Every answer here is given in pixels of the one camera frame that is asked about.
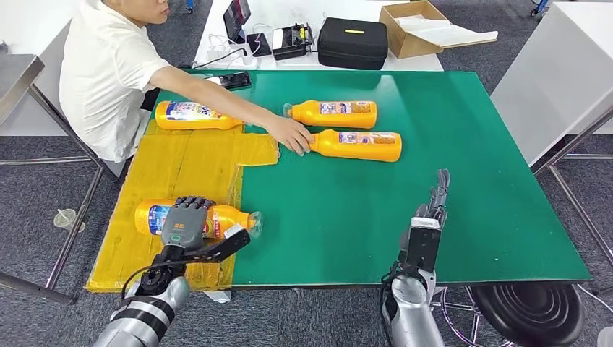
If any tablet on stand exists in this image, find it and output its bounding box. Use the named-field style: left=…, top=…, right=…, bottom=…
left=222, top=0, right=252, bottom=44

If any yellow taped board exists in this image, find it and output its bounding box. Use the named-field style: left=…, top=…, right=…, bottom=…
left=85, top=119, right=281, bottom=293

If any white table with metal legs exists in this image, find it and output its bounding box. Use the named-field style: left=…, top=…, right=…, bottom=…
left=490, top=0, right=613, bottom=269

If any steel frame table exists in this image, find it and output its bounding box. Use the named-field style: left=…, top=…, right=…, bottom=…
left=0, top=53, right=121, bottom=306

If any black cable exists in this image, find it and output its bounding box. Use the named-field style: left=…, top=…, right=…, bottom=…
left=191, top=46, right=249, bottom=70

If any white power strip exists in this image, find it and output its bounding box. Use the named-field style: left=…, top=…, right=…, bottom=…
left=210, top=45, right=262, bottom=69

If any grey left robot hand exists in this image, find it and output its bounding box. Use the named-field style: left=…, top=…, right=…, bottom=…
left=161, top=195, right=216, bottom=251

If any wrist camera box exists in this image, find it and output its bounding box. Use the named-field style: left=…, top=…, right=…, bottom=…
left=184, top=223, right=252, bottom=265
left=406, top=216, right=442, bottom=275

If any white foam sheet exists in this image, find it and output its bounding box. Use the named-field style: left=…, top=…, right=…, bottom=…
left=395, top=14, right=500, bottom=49

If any cardboard box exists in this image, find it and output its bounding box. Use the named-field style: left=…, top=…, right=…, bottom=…
left=379, top=0, right=451, bottom=59

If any orange detergent bottle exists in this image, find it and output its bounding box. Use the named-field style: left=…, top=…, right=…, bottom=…
left=134, top=198, right=263, bottom=239
left=306, top=129, right=403, bottom=164
left=154, top=100, right=244, bottom=131
left=282, top=99, right=378, bottom=130

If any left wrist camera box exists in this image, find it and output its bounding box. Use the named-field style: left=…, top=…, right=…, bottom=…
left=184, top=223, right=252, bottom=265

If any black label printer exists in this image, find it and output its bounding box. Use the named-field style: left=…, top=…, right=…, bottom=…
left=272, top=22, right=314, bottom=61

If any white floor cable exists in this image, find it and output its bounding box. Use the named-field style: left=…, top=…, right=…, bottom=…
left=577, top=283, right=613, bottom=312

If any black round stool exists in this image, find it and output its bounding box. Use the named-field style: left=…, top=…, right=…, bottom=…
left=431, top=282, right=586, bottom=347

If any black smartphone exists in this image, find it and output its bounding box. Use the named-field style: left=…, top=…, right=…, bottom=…
left=205, top=72, right=252, bottom=92

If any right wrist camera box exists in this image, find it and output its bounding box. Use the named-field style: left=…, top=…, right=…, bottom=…
left=406, top=216, right=442, bottom=275

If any person's right hand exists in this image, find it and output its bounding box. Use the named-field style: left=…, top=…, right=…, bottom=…
left=265, top=116, right=316, bottom=157

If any black zippered case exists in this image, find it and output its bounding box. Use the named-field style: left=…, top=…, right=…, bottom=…
left=317, top=17, right=390, bottom=71

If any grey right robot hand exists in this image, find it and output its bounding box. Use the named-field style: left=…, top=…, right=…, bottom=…
left=413, top=168, right=452, bottom=229

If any person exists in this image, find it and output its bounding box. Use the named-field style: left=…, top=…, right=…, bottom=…
left=58, top=0, right=316, bottom=164

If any clear plastic cup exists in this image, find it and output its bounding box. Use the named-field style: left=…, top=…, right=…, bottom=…
left=53, top=208, right=86, bottom=234

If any small dark phone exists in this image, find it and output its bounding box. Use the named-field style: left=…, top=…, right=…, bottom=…
left=247, top=32, right=273, bottom=57

